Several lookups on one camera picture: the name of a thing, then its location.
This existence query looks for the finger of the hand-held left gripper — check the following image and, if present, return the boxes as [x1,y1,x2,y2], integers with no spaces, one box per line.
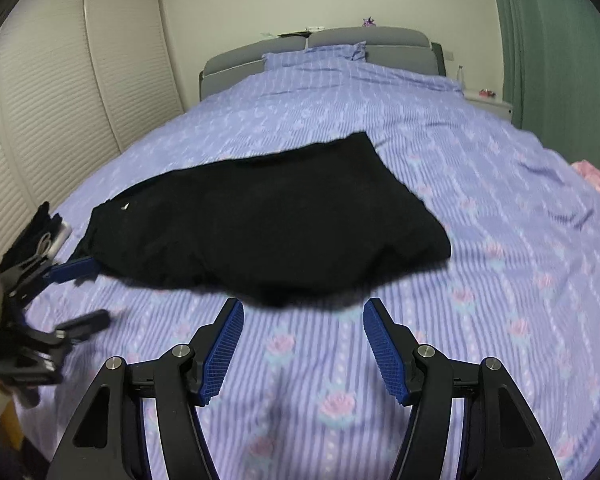
[0,202,99,296]
[55,310,112,343]

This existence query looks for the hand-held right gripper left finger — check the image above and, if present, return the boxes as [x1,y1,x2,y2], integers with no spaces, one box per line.
[45,298,244,480]

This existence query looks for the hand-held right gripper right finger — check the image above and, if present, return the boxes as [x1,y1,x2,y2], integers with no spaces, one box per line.
[364,298,563,480]

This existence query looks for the black pants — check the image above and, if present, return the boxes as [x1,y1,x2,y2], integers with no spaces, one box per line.
[77,131,453,309]

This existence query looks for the bed with purple floral sheet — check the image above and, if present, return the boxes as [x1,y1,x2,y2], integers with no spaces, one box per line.
[17,42,600,480]

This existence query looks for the grey padded headboard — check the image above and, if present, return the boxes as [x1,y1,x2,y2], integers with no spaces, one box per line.
[199,26,443,101]

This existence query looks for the white nightstand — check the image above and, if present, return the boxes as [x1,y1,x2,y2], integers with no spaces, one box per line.
[462,87,515,122]

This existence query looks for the pink cloth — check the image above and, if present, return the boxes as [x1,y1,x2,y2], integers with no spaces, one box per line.
[570,160,600,226]

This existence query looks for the purple floral pillow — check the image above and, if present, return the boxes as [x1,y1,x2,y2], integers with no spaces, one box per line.
[261,42,368,72]

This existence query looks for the dark flat items on headboard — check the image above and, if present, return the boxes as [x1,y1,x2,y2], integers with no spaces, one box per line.
[277,26,326,39]

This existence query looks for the green curtain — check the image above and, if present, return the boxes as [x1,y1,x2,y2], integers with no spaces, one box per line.
[487,0,600,181]

